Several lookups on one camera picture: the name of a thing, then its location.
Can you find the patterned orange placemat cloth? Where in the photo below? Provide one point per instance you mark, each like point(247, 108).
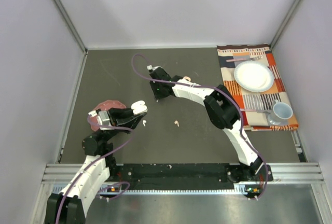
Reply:
point(246, 99)

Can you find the left aluminium corner post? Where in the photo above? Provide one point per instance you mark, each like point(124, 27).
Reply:
point(68, 22)

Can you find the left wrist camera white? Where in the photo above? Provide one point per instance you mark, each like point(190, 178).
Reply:
point(99, 119)

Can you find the aluminium corner post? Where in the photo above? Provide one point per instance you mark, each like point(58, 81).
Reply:
point(68, 22)
point(285, 22)

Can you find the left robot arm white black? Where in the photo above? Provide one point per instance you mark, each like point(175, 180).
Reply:
point(71, 205)

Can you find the light blue cup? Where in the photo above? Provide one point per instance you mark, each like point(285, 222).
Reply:
point(281, 112)

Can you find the right aluminium corner post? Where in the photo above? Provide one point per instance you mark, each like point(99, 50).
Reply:
point(285, 22)

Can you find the pink earbud charging case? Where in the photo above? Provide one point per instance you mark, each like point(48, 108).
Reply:
point(187, 78)

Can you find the white paper plate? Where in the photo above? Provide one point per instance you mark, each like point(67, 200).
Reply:
point(253, 76)

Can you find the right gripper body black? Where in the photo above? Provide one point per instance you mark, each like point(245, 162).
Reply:
point(156, 89)

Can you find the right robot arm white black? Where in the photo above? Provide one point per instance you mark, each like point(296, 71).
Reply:
point(223, 111)

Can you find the pink handled fork rear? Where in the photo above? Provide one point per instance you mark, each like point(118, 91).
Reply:
point(246, 59)

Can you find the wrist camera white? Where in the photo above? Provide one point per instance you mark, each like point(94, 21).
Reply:
point(151, 68)
point(99, 119)

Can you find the white earbud charging case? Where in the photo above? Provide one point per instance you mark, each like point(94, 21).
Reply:
point(139, 107)

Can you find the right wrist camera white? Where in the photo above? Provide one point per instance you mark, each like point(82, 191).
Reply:
point(151, 68)

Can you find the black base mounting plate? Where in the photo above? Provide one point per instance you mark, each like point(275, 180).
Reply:
point(189, 176)

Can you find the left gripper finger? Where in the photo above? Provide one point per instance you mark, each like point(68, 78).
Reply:
point(128, 119)
point(120, 113)

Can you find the pink polka dot plate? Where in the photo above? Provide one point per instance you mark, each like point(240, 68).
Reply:
point(105, 105)

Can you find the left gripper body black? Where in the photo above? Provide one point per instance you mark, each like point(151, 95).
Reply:
point(112, 119)

